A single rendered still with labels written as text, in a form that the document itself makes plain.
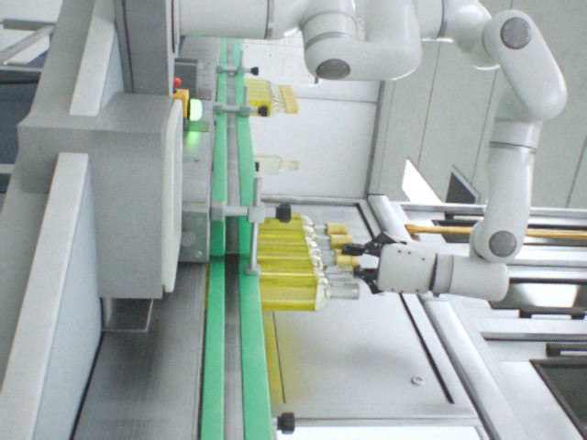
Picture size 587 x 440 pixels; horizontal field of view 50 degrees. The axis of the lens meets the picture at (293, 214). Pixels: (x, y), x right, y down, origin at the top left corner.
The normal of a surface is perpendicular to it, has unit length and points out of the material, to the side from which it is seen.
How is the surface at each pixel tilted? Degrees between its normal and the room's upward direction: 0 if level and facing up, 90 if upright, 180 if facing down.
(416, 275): 105
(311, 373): 90
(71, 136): 90
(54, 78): 90
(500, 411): 90
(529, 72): 100
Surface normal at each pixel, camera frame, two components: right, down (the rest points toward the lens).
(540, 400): 0.08, -0.91
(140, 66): 0.04, 0.80
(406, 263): -0.18, 0.32
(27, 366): 0.12, -0.60
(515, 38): 0.03, 0.14
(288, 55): 0.10, 0.42
